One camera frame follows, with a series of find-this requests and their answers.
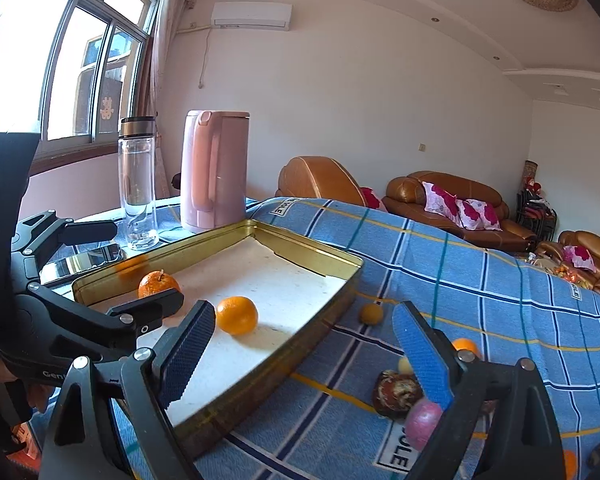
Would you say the person's left hand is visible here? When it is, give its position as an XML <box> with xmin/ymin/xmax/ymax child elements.
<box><xmin>0</xmin><ymin>357</ymin><xmax>48</xmax><ymax>413</ymax></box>

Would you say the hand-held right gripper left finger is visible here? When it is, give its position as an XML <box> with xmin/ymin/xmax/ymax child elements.
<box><xmin>39</xmin><ymin>300</ymin><xmax>217</xmax><ymax>480</ymax></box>

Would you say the gold tin tray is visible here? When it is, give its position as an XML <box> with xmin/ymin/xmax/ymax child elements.
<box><xmin>71</xmin><ymin>219</ymin><xmax>365</xmax><ymax>461</ymax></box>

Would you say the coffee table with snacks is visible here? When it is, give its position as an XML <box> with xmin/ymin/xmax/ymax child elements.
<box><xmin>527</xmin><ymin>252</ymin><xmax>581</xmax><ymax>281</ymax></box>

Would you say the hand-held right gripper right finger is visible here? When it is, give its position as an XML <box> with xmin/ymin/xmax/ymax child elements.
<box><xmin>391</xmin><ymin>301</ymin><xmax>567</xmax><ymax>480</ymax></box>

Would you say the red pink cushion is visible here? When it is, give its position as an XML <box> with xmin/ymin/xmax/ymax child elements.
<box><xmin>361</xmin><ymin>187</ymin><xmax>388</xmax><ymax>211</ymax></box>

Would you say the brown dried fruit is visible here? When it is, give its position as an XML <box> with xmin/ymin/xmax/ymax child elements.
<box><xmin>371</xmin><ymin>370</ymin><xmax>426</xmax><ymax>417</ymax></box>

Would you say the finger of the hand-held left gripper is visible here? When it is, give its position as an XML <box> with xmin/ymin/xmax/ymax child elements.
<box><xmin>10</xmin><ymin>211</ymin><xmax>119</xmax><ymax>263</ymax></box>
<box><xmin>26</xmin><ymin>282</ymin><xmax>186</xmax><ymax>356</ymax></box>

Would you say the blue plaid blanket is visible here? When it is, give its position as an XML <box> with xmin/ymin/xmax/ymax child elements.
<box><xmin>75</xmin><ymin>197</ymin><xmax>600</xmax><ymax>480</ymax></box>

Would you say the bright orange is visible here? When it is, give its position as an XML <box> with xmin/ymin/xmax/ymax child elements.
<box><xmin>215</xmin><ymin>296</ymin><xmax>259</xmax><ymax>336</ymax></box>

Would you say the pink round fruit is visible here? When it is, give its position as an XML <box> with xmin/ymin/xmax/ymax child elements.
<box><xmin>402</xmin><ymin>400</ymin><xmax>445</xmax><ymax>452</ymax></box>

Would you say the large orange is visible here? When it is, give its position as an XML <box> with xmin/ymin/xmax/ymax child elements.
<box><xmin>451</xmin><ymin>338</ymin><xmax>481</xmax><ymax>360</ymax></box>

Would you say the clear glass bottle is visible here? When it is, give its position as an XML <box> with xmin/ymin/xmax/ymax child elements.
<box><xmin>119</xmin><ymin>116</ymin><xmax>160</xmax><ymax>251</ymax></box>

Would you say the brown leather sofa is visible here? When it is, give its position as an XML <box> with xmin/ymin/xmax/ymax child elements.
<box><xmin>382</xmin><ymin>171</ymin><xmax>538</xmax><ymax>253</ymax></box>

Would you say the pink curtain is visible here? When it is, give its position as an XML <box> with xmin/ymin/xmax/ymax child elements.
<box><xmin>140</xmin><ymin>0</ymin><xmax>201</xmax><ymax>201</ymax></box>

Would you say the dark orange with stem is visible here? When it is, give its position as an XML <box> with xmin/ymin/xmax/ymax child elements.
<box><xmin>138</xmin><ymin>270</ymin><xmax>182</xmax><ymax>302</ymax></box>

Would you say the white air conditioner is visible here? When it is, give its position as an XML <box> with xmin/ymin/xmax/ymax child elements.
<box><xmin>211</xmin><ymin>2</ymin><xmax>293</xmax><ymax>31</ymax></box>

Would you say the pink floral cushion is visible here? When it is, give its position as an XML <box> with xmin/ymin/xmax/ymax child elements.
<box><xmin>562</xmin><ymin>245</ymin><xmax>596</xmax><ymax>273</ymax></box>
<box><xmin>455</xmin><ymin>199</ymin><xmax>503</xmax><ymax>231</ymax></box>
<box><xmin>422</xmin><ymin>181</ymin><xmax>463</xmax><ymax>218</ymax></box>

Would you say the stack of dark chairs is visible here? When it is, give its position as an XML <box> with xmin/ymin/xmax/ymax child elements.
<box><xmin>515</xmin><ymin>182</ymin><xmax>558</xmax><ymax>241</ymax></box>

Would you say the window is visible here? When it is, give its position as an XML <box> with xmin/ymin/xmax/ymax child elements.
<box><xmin>0</xmin><ymin>0</ymin><xmax>161</xmax><ymax>161</ymax></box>

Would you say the black smartphone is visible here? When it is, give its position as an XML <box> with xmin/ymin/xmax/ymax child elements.
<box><xmin>39</xmin><ymin>242</ymin><xmax>122</xmax><ymax>288</ymax></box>

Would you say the pink electric kettle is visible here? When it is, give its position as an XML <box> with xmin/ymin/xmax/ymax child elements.
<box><xmin>180</xmin><ymin>110</ymin><xmax>251</xmax><ymax>234</ymax></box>

